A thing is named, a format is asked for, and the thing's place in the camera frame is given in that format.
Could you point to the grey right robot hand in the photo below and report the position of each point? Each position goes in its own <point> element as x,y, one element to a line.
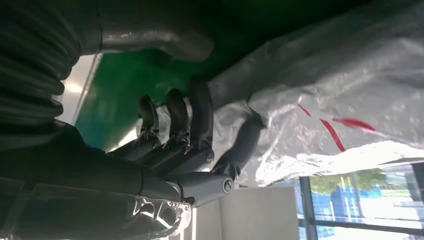
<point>82,185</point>

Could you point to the green conveyor belt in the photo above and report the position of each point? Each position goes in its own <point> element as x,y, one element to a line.
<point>109,99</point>

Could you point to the aluminium conveyor side rail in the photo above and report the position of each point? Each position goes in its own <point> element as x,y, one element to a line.
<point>75,86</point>

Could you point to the window with dark frame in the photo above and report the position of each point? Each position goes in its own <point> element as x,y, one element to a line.
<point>364,198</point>

